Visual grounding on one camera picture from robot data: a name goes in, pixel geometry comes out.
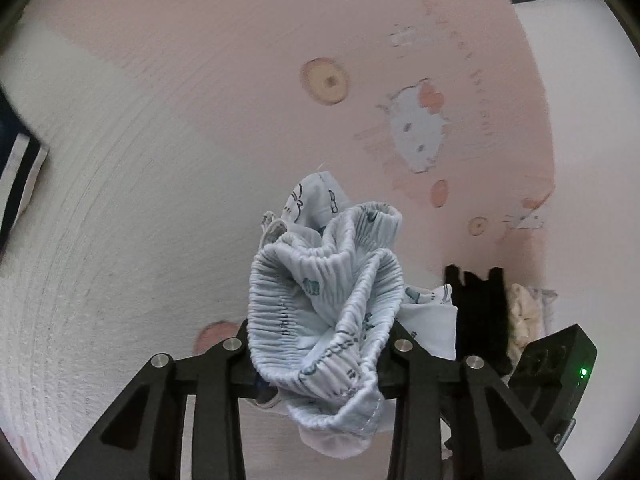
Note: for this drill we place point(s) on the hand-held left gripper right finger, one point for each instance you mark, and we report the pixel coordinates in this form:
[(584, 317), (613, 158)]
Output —
[(395, 375)]

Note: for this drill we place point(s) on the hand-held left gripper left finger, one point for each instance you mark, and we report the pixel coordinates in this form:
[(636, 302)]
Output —
[(240, 370)]

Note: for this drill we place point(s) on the white cartoon print pants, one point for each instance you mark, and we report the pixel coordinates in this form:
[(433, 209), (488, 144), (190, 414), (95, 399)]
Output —
[(325, 285)]

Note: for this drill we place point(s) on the cream cloth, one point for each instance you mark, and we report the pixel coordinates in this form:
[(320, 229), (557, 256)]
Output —
[(525, 315)]

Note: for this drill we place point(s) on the black garment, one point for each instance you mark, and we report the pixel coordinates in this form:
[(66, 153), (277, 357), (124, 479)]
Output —
[(480, 320)]

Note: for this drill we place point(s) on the white mattress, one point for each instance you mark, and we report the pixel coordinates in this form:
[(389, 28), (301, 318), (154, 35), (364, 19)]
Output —
[(590, 160)]

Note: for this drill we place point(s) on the pink cartoon cat blanket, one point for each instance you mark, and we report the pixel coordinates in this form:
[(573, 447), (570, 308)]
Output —
[(225, 110)]

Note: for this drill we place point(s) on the navy garment with white stripes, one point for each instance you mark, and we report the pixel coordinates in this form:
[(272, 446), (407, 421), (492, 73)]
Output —
[(10, 120)]

